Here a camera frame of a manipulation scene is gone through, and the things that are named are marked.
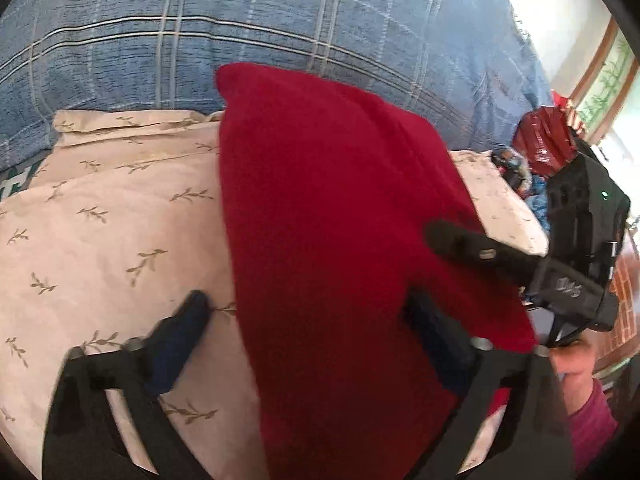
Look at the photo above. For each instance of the person's right hand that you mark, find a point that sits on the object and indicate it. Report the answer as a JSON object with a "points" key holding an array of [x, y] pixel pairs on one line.
{"points": [[575, 364]]}

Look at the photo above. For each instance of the beige leaf-print pillow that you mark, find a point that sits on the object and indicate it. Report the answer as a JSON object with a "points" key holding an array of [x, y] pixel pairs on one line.
{"points": [[120, 223]]}

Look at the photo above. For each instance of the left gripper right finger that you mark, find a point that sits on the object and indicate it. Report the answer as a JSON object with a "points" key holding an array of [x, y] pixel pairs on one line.
{"points": [[532, 440]]}

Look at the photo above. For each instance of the bamboo picture frame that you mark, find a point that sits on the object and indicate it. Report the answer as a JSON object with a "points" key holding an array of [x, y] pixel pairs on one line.
{"points": [[601, 93]]}

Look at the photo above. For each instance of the magenta sleeve forearm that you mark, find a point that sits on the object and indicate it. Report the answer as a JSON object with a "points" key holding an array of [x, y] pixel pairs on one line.
{"points": [[591, 427]]}

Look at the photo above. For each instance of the red cloth garment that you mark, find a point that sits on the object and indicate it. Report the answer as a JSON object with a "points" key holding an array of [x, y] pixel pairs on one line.
{"points": [[326, 191]]}

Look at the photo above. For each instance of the blue plaid blanket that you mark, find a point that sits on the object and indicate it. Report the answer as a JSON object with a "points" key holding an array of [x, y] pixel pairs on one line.
{"points": [[463, 65]]}

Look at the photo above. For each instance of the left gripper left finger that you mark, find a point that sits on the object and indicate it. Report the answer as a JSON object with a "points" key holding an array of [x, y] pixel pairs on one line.
{"points": [[82, 440]]}

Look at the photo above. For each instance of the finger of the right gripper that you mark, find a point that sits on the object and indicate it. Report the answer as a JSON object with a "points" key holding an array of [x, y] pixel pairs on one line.
{"points": [[474, 249]]}

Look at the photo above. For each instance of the red plastic bag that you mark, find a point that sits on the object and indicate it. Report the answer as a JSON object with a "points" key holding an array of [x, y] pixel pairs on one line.
{"points": [[544, 139]]}

